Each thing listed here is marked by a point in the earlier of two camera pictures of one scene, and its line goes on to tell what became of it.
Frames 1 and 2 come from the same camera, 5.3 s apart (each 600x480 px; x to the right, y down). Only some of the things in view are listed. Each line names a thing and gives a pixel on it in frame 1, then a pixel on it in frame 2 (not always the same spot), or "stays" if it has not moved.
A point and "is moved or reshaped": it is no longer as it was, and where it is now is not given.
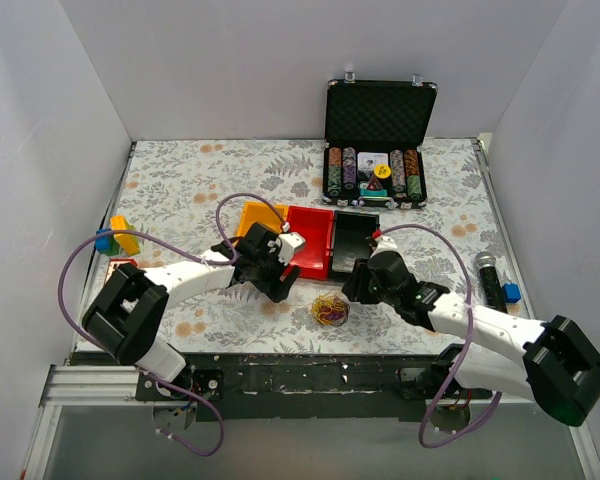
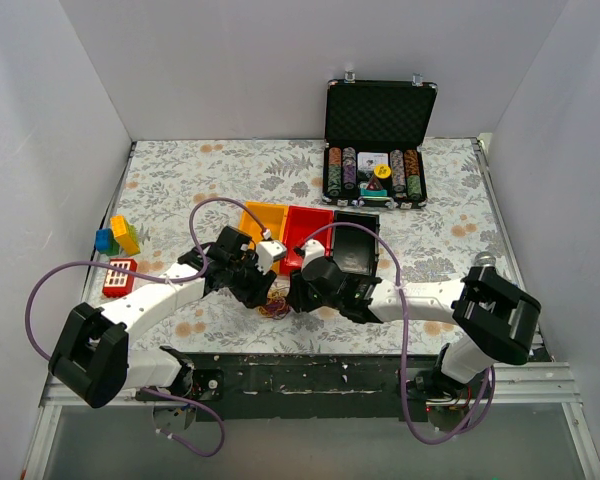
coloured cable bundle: [329, 310] is moved or reshaped
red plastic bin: [316, 228] stays
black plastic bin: [350, 242] stays
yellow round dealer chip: [382, 171] stays
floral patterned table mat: [182, 197] stays
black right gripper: [359, 286] → [296, 295]
